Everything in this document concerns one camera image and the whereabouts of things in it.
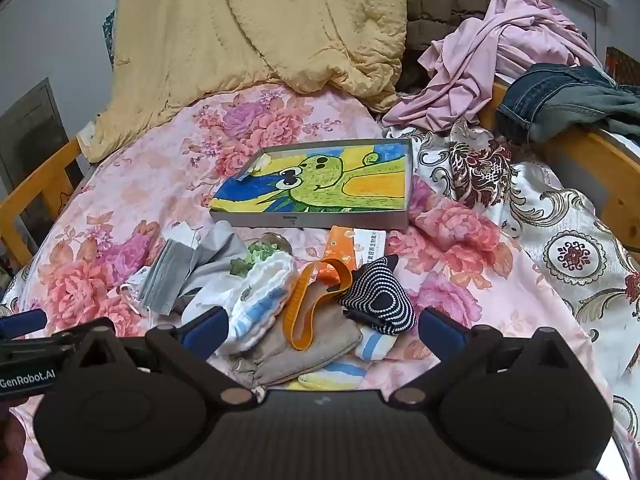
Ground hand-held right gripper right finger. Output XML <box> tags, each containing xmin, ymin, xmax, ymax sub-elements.
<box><xmin>390</xmin><ymin>307</ymin><xmax>577</xmax><ymax>409</ymax></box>

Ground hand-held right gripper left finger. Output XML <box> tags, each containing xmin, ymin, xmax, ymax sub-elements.
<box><xmin>71</xmin><ymin>305</ymin><xmax>259</xmax><ymax>409</ymax></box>

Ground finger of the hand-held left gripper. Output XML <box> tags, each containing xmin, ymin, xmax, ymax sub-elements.
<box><xmin>0</xmin><ymin>332</ymin><xmax>76</xmax><ymax>367</ymax></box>
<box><xmin>0</xmin><ymin>308</ymin><xmax>50</xmax><ymax>337</ymax></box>

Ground white cloth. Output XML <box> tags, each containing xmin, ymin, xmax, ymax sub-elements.
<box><xmin>181</xmin><ymin>280</ymin><xmax>242</xmax><ymax>332</ymax></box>

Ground light grey cloth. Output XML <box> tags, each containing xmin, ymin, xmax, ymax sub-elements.
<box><xmin>175</xmin><ymin>221</ymin><xmax>251</xmax><ymax>311</ymax></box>

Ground white packet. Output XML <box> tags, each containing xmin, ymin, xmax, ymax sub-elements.
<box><xmin>119</xmin><ymin>266</ymin><xmax>152</xmax><ymax>312</ymax></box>

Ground orange strap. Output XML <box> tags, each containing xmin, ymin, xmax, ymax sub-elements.
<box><xmin>282</xmin><ymin>257</ymin><xmax>354</xmax><ymax>352</ymax></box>

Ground colourful striped sock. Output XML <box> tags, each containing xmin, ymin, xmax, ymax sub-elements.
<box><xmin>285</xmin><ymin>330</ymin><xmax>401</xmax><ymax>392</ymax></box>

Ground grey box with painted bottom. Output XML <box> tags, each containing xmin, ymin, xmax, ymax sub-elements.
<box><xmin>208</xmin><ymin>137</ymin><xmax>415</xmax><ymax>231</ymax></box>

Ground person's left hand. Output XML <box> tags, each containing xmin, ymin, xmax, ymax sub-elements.
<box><xmin>0</xmin><ymin>403</ymin><xmax>46</xmax><ymax>480</ymax></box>

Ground white blue-striped fluffy sock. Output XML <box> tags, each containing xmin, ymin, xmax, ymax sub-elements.
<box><xmin>219</xmin><ymin>285</ymin><xmax>294</xmax><ymax>357</ymax></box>

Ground black white striped sock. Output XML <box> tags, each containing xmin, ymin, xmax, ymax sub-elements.
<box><xmin>335</xmin><ymin>254</ymin><xmax>419</xmax><ymax>337</ymax></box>

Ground green white sock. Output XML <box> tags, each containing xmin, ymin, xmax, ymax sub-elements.
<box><xmin>230</xmin><ymin>232</ymin><xmax>294</xmax><ymax>279</ymax></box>

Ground orange packet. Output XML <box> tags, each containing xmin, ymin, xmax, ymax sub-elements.
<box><xmin>320</xmin><ymin>225</ymin><xmax>389</xmax><ymax>292</ymax></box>

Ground pink floral bedsheet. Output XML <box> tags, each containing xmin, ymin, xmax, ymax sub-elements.
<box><xmin>0</xmin><ymin>82</ymin><xmax>616</xmax><ymax>480</ymax></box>

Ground white gold ornate blanket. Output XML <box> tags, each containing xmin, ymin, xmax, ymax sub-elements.
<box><xmin>385</xmin><ymin>120</ymin><xmax>640</xmax><ymax>446</ymax></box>

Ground blue jeans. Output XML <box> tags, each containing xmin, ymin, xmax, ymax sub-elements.
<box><xmin>495</xmin><ymin>62</ymin><xmax>640</xmax><ymax>144</ymax></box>

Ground pink garment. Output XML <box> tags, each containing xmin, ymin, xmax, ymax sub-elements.
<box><xmin>382</xmin><ymin>0</ymin><xmax>607</xmax><ymax>133</ymax></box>

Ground yellow quilt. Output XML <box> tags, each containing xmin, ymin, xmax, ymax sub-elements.
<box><xmin>90</xmin><ymin>0</ymin><xmax>409</xmax><ymax>163</ymax></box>

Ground teal patterned cloth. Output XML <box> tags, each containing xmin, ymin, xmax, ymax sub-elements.
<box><xmin>102</xmin><ymin>10</ymin><xmax>119</xmax><ymax>69</ymax></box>

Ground brown quilted blanket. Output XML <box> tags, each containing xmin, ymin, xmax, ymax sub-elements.
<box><xmin>397</xmin><ymin>0</ymin><xmax>521</xmax><ymax>96</ymax></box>

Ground grey framed wall panel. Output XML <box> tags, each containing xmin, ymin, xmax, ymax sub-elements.
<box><xmin>0</xmin><ymin>77</ymin><xmax>71</xmax><ymax>202</ymax></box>

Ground red patterned wall hanging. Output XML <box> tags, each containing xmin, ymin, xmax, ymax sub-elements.
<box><xmin>604</xmin><ymin>47</ymin><xmax>640</xmax><ymax>87</ymax></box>

